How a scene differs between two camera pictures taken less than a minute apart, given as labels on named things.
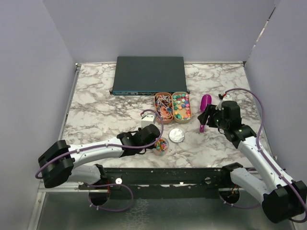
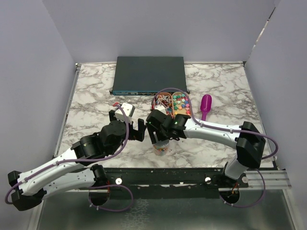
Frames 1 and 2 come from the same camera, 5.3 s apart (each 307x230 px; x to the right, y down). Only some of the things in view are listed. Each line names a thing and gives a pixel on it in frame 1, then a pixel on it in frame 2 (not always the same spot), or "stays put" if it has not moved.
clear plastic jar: [161, 146] stays put
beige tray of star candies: [182, 103] stays put
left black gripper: [151, 146] to [137, 135]
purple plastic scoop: [206, 100] stays put
